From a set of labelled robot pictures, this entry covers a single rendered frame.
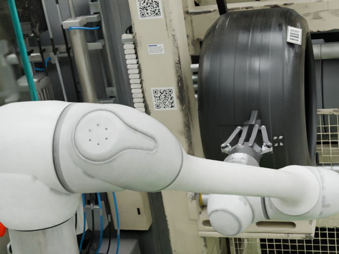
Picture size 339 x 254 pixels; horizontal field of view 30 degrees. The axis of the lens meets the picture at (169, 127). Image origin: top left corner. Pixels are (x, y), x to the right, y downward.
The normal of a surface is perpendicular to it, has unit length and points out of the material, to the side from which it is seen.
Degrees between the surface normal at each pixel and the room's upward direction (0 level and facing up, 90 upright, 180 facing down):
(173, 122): 90
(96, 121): 58
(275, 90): 65
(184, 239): 90
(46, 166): 85
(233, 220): 92
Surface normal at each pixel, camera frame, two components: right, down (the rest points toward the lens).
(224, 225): -0.29, 0.48
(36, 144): -0.21, -0.10
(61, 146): -0.46, -0.02
